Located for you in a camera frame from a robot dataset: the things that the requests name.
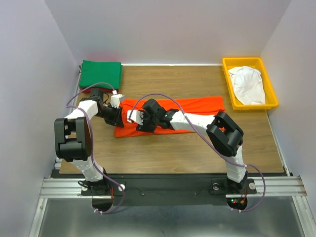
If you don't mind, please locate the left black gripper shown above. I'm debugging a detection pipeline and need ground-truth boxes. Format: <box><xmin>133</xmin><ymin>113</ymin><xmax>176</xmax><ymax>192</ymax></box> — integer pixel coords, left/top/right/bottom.
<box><xmin>95</xmin><ymin>104</ymin><xmax>124</xmax><ymax>128</ymax></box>

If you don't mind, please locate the orange t shirt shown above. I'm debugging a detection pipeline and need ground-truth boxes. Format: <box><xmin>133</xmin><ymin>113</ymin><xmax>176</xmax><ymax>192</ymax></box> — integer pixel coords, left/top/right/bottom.
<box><xmin>114</xmin><ymin>96</ymin><xmax>225</xmax><ymax>138</ymax></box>

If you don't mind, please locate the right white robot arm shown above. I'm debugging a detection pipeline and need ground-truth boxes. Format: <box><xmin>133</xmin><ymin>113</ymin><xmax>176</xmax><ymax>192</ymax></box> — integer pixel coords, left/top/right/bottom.
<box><xmin>127</xmin><ymin>99</ymin><xmax>247</xmax><ymax>193</ymax></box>

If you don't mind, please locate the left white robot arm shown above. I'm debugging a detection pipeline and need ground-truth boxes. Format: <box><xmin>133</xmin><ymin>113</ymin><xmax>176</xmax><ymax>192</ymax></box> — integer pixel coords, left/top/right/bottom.
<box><xmin>54</xmin><ymin>88</ymin><xmax>125</xmax><ymax>196</ymax></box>

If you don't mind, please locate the folded dark red t shirt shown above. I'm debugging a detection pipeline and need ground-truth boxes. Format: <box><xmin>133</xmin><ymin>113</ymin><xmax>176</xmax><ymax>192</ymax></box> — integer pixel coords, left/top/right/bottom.
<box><xmin>80</xmin><ymin>87</ymin><xmax>113</xmax><ymax>93</ymax></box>

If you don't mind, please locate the folded green t shirt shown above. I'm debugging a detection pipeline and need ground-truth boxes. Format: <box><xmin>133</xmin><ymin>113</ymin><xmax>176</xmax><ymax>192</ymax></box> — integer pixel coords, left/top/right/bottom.
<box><xmin>79</xmin><ymin>60</ymin><xmax>123</xmax><ymax>90</ymax></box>

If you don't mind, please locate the white t shirt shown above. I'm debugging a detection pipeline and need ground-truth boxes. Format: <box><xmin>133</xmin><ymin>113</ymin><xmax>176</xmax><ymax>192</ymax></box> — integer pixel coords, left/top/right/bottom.
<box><xmin>228</xmin><ymin>66</ymin><xmax>266</xmax><ymax>105</ymax></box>

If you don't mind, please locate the yellow plastic bin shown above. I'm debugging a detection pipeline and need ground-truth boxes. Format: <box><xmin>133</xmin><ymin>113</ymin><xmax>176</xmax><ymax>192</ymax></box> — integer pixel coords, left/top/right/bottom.
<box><xmin>222</xmin><ymin>57</ymin><xmax>278</xmax><ymax>111</ymax></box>

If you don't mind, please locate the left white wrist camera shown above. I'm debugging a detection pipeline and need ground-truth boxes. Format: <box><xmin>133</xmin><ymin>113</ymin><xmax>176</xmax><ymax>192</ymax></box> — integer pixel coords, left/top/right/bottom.
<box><xmin>110</xmin><ymin>94</ymin><xmax>125</xmax><ymax>108</ymax></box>

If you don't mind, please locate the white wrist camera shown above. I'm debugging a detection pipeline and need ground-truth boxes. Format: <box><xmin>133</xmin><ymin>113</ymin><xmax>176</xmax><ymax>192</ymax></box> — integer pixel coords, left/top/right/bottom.
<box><xmin>127</xmin><ymin>110</ymin><xmax>144</xmax><ymax>125</ymax></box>
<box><xmin>110</xmin><ymin>94</ymin><xmax>125</xmax><ymax>108</ymax></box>

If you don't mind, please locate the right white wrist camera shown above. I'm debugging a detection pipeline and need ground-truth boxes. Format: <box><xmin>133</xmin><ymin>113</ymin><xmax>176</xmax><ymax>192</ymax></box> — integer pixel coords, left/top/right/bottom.
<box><xmin>127</xmin><ymin>110</ymin><xmax>144</xmax><ymax>125</ymax></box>

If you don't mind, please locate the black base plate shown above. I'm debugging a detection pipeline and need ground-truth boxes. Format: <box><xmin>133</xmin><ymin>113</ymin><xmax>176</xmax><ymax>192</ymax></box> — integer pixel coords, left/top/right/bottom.
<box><xmin>78</xmin><ymin>174</ymin><xmax>257</xmax><ymax>210</ymax></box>

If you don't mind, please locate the aluminium rail frame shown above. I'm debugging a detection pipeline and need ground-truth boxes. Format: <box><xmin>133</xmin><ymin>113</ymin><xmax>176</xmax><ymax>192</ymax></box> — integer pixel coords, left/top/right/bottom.
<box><xmin>29</xmin><ymin>176</ymin><xmax>307</xmax><ymax>237</ymax></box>

